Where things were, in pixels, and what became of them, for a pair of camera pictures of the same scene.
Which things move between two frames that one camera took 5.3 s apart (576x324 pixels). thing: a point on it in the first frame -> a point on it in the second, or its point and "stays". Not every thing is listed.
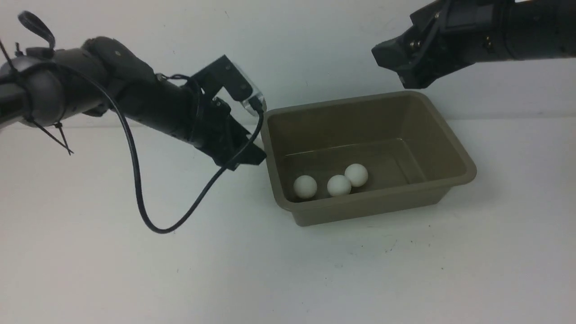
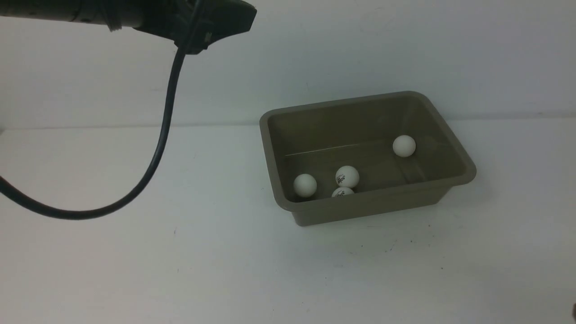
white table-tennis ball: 357,174 -> 347,176
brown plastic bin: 411,157 stays
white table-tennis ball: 305,186 stays
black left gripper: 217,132 -> 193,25
